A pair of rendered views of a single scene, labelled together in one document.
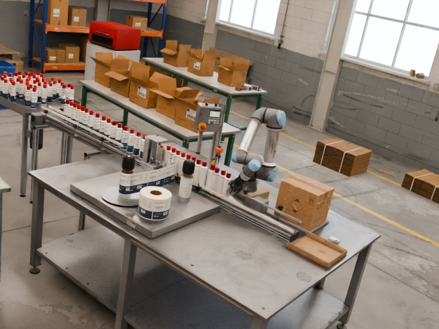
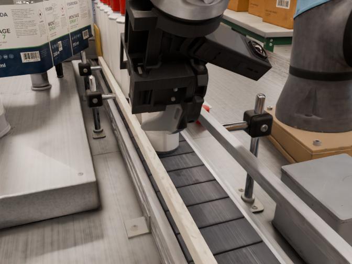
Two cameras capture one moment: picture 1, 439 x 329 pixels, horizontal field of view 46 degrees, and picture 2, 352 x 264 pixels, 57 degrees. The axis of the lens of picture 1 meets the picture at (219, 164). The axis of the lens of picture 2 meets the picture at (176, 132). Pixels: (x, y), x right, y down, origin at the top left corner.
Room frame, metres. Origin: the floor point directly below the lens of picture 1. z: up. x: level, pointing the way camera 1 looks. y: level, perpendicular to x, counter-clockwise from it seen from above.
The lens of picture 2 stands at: (3.09, -0.35, 1.14)
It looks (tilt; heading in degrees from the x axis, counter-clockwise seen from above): 27 degrees down; 36
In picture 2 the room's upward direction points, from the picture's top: straight up
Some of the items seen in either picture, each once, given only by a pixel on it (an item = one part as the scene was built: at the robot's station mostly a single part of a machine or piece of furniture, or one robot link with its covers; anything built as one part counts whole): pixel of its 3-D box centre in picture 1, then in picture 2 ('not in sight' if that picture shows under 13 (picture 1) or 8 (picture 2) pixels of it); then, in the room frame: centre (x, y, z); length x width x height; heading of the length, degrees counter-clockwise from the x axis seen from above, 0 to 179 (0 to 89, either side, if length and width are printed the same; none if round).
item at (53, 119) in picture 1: (79, 171); not in sight; (4.38, 1.25, 0.47); 1.17 x 0.38 x 0.94; 55
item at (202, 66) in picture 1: (200, 62); not in sight; (8.32, 0.59, 0.97); 0.42 x 0.39 x 0.37; 134
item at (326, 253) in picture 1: (317, 248); not in sight; (2.99, -0.71, 0.85); 0.30 x 0.26 x 0.04; 55
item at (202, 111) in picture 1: (208, 117); not in sight; (3.69, 0.14, 1.38); 0.17 x 0.10 x 0.19; 110
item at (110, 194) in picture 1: (124, 196); not in sight; (3.17, 0.59, 0.89); 0.31 x 0.31 x 0.01
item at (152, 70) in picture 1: (168, 76); not in sight; (10.59, 1.34, 0.19); 0.64 x 0.54 x 0.37; 140
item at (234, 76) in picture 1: (230, 72); not in sight; (7.95, 0.08, 0.97); 0.43 x 0.42 x 0.37; 133
